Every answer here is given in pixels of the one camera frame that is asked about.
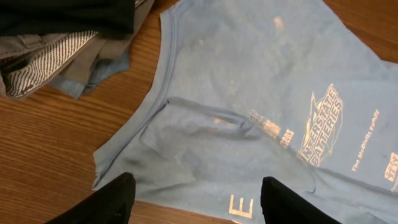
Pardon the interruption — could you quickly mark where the light blue printed t-shirt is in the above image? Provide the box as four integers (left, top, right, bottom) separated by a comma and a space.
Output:
93, 0, 397, 223

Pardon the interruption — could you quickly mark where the folded black Nike shirt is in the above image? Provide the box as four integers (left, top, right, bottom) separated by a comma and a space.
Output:
1, 0, 135, 39

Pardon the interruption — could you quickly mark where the folded blue garment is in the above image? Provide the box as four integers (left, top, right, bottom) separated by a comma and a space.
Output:
49, 45, 129, 99

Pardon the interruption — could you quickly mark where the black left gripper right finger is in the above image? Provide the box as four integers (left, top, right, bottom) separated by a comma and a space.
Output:
261, 177, 340, 224

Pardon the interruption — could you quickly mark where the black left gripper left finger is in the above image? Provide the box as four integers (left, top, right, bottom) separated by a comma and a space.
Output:
46, 172, 136, 224

